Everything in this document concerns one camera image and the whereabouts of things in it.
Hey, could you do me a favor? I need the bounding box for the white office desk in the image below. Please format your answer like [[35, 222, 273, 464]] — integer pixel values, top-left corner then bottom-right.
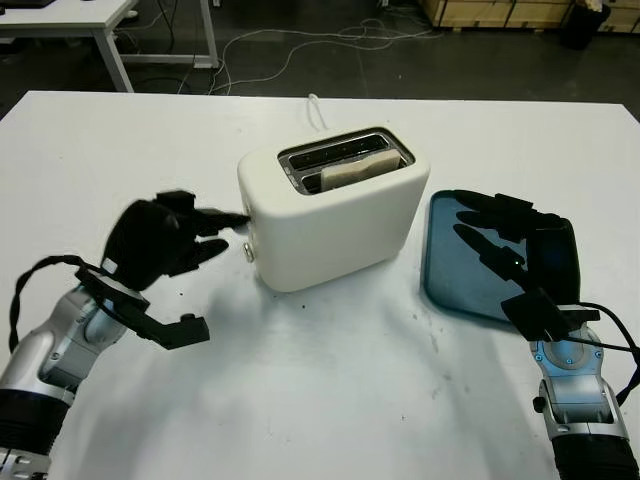
[[0, 0, 220, 94]]

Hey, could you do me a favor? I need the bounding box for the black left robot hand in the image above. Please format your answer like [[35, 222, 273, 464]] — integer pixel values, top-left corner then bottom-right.
[[102, 189, 252, 294]]

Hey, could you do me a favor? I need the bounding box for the white floor cable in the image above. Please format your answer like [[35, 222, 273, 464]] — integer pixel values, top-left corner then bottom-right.
[[212, 17, 444, 94]]

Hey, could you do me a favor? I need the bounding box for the white toaster power cord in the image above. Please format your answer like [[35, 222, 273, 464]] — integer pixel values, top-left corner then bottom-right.
[[307, 93, 329, 132]]

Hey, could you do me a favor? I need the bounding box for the blue plastic tray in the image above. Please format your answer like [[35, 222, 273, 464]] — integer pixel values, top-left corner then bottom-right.
[[418, 188, 581, 329]]

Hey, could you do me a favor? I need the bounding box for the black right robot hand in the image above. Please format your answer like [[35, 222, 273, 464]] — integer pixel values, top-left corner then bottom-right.
[[452, 189, 584, 306]]

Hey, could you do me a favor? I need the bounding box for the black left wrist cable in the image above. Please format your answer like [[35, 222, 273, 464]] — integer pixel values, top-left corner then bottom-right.
[[8, 254, 94, 351]]

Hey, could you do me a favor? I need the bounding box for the wooden crate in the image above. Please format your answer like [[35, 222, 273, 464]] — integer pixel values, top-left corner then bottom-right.
[[419, 0, 640, 32]]

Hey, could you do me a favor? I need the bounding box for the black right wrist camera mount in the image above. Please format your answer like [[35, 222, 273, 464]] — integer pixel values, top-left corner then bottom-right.
[[499, 287, 601, 344]]

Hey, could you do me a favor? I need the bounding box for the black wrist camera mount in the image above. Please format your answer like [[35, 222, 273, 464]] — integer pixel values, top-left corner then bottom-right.
[[499, 287, 601, 344], [74, 264, 210, 351]]

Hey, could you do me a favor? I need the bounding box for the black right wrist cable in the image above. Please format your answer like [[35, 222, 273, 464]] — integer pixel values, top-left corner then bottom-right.
[[544, 301, 640, 406]]

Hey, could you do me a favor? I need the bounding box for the slice of bread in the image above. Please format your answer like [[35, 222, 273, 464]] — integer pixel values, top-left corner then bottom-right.
[[320, 151, 402, 191]]

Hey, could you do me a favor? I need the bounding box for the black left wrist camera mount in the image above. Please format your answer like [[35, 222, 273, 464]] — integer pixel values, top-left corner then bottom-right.
[[74, 264, 210, 351]]

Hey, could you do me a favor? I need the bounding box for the cream two-slot toaster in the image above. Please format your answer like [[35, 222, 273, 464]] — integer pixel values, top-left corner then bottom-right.
[[237, 127, 431, 294]]

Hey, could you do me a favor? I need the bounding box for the black trash bin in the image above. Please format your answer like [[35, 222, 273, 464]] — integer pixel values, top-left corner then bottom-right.
[[564, 0, 612, 50]]

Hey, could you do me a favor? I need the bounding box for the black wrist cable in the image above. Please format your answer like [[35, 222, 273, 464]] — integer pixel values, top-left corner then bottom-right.
[[544, 301, 640, 406], [8, 254, 94, 351]]

